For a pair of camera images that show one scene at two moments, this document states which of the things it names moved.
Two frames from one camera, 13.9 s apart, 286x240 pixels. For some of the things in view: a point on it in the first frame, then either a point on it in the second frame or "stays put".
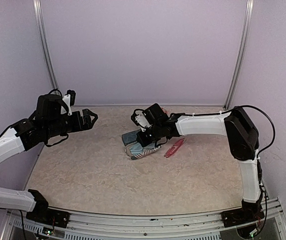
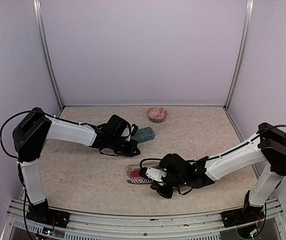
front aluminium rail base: (83, 225) stays put
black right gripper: (143, 142) -> (166, 194)
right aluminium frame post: (238, 62) stays put
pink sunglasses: (175, 147) -> (135, 173)
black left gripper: (79, 126) -> (131, 152)
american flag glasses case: (135, 150) -> (133, 171)
